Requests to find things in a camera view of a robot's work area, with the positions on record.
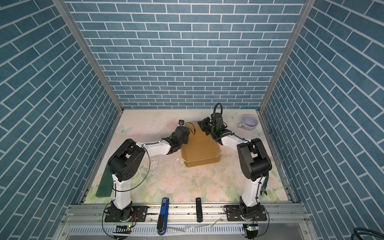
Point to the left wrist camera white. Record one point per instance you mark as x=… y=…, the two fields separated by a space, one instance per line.
x=181 y=123

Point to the aluminium front rail frame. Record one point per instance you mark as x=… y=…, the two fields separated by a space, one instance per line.
x=286 y=221

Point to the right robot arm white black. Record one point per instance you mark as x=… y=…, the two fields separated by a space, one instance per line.
x=254 y=161

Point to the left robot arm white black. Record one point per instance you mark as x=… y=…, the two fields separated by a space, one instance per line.
x=126 y=160

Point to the black handheld stick device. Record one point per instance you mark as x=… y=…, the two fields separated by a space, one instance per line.
x=199 y=210

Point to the circuit board below rail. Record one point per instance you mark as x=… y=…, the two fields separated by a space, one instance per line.
x=121 y=232
x=250 y=231

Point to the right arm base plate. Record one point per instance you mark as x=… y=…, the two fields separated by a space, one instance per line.
x=231 y=213

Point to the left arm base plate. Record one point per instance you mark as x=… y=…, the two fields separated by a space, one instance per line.
x=141 y=213

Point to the brown cardboard paper box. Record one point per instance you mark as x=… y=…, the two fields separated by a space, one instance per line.
x=200 y=149

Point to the green rectangular board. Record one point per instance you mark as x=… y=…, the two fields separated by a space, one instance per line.
x=105 y=187

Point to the right circuit board below rail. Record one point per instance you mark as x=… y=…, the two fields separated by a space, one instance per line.
x=250 y=231

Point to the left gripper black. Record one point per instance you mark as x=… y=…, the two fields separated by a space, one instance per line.
x=186 y=140

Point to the blue black handheld tool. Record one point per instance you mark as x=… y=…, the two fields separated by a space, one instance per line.
x=163 y=217

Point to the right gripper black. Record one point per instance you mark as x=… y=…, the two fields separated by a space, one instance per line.
x=203 y=124

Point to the left circuit board below rail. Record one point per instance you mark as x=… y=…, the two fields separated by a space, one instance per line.
x=121 y=232

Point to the lavender ceramic cup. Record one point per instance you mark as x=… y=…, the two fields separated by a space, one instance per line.
x=248 y=122

